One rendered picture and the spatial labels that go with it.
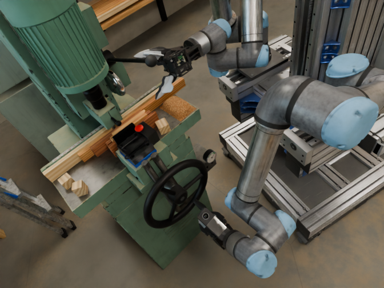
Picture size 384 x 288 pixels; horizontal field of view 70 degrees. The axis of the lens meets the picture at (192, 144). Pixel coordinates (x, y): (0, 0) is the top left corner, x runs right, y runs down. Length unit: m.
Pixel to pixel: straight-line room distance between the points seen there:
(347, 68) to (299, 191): 0.84
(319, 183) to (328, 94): 1.12
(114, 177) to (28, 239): 1.41
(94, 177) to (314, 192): 1.17
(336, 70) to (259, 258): 0.64
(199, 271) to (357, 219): 0.95
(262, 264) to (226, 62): 0.67
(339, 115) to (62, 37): 0.69
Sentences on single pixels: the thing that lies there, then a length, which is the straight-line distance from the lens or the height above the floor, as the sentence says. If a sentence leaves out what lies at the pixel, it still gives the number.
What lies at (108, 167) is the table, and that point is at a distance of 1.06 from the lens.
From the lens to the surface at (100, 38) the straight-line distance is 1.17.
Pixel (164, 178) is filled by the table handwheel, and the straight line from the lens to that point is 0.88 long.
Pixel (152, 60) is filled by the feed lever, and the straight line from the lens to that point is 0.80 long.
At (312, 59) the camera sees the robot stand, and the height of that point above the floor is 0.93.
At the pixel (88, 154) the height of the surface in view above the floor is 0.92.
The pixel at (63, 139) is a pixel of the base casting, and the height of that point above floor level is 0.80.
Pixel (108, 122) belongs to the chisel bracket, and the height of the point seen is 1.02.
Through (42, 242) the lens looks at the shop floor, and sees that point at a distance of 2.26.
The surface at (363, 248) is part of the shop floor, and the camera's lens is 1.84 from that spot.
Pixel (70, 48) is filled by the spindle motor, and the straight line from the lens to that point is 0.85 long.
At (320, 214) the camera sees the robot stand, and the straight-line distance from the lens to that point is 1.61.
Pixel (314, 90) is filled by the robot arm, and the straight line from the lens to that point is 0.65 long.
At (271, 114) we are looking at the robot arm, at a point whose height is 1.17.
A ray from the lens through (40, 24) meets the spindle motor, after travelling 0.83.
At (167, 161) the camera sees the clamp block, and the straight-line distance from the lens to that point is 0.99.
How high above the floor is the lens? 1.66
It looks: 49 degrees down
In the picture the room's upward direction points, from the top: 17 degrees counter-clockwise
